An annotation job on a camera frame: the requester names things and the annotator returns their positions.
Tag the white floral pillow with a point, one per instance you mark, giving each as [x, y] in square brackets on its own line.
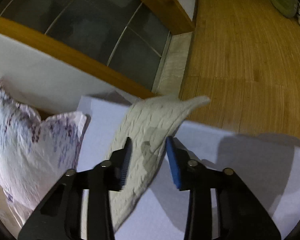
[34, 153]

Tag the beige cable-knit sweater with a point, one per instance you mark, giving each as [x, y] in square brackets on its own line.
[147, 123]

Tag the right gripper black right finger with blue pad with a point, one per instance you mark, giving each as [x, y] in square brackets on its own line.
[240, 215]

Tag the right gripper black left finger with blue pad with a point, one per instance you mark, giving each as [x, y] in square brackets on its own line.
[58, 215]

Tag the wooden framed glass door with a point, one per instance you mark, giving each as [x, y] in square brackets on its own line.
[121, 42]

